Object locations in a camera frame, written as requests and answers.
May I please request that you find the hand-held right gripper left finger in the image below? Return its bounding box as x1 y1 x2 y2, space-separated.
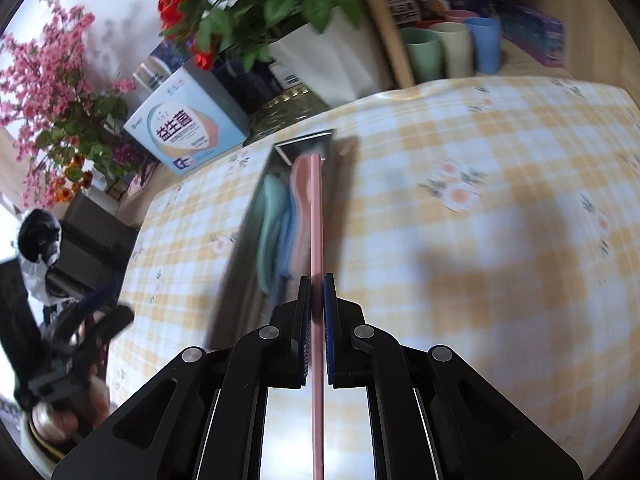
51 275 313 480

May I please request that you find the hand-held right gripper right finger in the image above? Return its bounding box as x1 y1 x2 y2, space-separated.
323 273 584 480

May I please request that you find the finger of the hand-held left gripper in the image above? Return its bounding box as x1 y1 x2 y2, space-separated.
50 290 108 343
75 304 136 361

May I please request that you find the metal utensil tray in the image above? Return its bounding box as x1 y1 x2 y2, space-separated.
207 129 361 480

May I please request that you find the blue spoon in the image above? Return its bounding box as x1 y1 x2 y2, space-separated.
280 185 299 281

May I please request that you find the pink chopstick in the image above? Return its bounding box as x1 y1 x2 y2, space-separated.
309 154 326 480

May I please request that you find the teal spoon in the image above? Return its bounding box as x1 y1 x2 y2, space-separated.
257 175 291 296

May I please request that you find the pink spoon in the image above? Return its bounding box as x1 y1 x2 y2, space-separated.
290 155 313 271

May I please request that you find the person's left hand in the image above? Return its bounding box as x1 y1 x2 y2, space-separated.
45 372 111 443

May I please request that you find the black chair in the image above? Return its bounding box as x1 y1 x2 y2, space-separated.
47 192 141 311

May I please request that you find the white black jacket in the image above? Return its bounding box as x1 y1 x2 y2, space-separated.
0 209 66 311

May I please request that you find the yellow checkered floral tablecloth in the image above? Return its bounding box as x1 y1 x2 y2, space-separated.
107 77 640 461

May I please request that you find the light blue product box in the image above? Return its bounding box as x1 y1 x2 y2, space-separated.
123 66 251 177

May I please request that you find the gold embossed tray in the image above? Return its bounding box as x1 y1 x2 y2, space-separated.
247 85 331 147

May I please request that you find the pink blossom bouquet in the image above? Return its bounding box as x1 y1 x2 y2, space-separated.
0 0 138 211

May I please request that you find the tall dark blue box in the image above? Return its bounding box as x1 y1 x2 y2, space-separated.
212 57 281 116

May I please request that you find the metal tumbler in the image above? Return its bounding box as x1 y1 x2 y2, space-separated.
132 55 168 91

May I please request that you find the white faceted flower pot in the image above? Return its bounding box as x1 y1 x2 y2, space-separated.
267 5 391 111

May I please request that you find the dark blue patterned box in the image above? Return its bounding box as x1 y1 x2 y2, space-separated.
150 40 196 73

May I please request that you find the wooden shelf unit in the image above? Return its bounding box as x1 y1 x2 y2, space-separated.
345 0 640 91

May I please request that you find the green cup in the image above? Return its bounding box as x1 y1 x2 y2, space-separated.
400 27 445 83

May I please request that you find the beige cup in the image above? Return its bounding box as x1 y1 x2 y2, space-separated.
430 21 475 78

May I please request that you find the blue cup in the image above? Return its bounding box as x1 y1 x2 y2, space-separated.
465 16 502 75

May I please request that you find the red rose plant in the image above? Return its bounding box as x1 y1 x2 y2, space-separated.
157 0 373 73

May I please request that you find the purple box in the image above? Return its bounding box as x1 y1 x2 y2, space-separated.
500 2 566 68

